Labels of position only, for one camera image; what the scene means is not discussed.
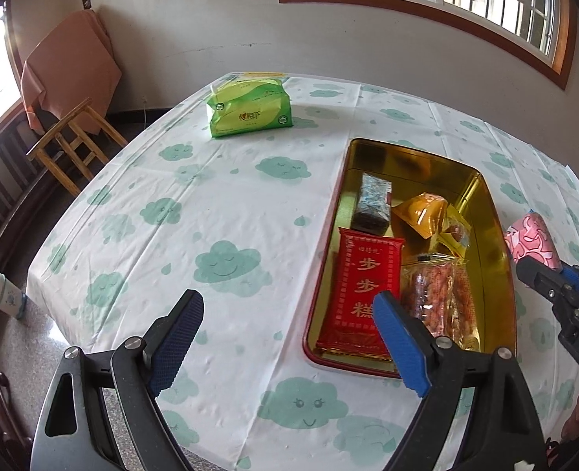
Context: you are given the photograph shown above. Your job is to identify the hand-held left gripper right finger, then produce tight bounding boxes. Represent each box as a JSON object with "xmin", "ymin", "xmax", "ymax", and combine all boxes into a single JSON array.
[{"xmin": 372, "ymin": 290, "xmax": 550, "ymax": 471}]

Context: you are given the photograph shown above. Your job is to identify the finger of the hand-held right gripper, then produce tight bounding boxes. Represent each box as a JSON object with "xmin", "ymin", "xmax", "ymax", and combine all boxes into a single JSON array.
[
  {"xmin": 515, "ymin": 255, "xmax": 568, "ymax": 302},
  {"xmin": 559, "ymin": 264, "xmax": 579, "ymax": 295}
]

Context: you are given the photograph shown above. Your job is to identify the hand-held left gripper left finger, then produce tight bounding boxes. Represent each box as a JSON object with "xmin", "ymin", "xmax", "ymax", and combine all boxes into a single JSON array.
[{"xmin": 30, "ymin": 288, "xmax": 206, "ymax": 471}]

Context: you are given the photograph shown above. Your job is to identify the pink snack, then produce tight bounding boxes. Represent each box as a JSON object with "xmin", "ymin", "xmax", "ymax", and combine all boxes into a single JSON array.
[{"xmin": 504, "ymin": 210, "xmax": 561, "ymax": 273}]

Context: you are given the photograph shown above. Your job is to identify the clear spicy strip packet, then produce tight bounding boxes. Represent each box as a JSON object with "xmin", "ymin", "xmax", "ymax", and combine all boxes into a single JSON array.
[{"xmin": 401, "ymin": 252, "xmax": 479, "ymax": 351}]

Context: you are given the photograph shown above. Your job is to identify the red snack packet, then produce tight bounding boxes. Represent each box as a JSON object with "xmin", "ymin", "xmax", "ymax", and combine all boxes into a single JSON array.
[{"xmin": 316, "ymin": 227, "xmax": 405, "ymax": 358}]

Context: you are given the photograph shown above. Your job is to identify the yellow clear candy packet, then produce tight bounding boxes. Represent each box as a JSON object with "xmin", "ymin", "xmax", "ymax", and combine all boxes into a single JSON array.
[{"xmin": 437, "ymin": 206, "xmax": 471, "ymax": 258}]

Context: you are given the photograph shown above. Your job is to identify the orange snack packet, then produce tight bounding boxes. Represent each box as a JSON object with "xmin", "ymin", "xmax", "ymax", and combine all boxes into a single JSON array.
[{"xmin": 392, "ymin": 192, "xmax": 448, "ymax": 236}]

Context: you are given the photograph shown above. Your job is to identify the clear dark block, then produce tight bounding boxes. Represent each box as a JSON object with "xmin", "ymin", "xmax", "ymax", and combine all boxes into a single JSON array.
[{"xmin": 352, "ymin": 173, "xmax": 393, "ymax": 235}]

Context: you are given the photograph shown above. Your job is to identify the gold toffee tin box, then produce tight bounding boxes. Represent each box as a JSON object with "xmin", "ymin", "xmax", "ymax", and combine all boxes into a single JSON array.
[{"xmin": 302, "ymin": 137, "xmax": 517, "ymax": 380}]

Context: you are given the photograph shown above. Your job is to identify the cloud print tablecloth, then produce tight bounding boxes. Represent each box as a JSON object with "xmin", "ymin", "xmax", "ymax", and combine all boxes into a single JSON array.
[{"xmin": 24, "ymin": 71, "xmax": 579, "ymax": 471}]

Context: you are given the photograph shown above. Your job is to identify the white figure bottle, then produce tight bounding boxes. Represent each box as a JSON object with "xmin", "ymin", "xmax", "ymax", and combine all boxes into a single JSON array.
[{"xmin": 0, "ymin": 271, "xmax": 27, "ymax": 321}]

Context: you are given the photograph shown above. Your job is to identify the light wooden stool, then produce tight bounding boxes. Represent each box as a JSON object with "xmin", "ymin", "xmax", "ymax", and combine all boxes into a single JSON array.
[{"xmin": 27, "ymin": 98, "xmax": 129, "ymax": 198}]

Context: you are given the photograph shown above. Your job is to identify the green tissue pack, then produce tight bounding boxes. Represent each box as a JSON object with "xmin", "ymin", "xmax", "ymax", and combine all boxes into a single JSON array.
[{"xmin": 206, "ymin": 76, "xmax": 293, "ymax": 139}]

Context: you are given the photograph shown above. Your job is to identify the dark wooden bench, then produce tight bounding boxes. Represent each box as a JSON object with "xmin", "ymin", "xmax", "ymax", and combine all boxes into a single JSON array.
[{"xmin": 0, "ymin": 103, "xmax": 49, "ymax": 266}]

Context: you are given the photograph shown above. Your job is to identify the orange cloth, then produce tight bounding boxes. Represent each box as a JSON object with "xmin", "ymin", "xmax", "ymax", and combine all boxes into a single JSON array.
[{"xmin": 20, "ymin": 8, "xmax": 123, "ymax": 135}]

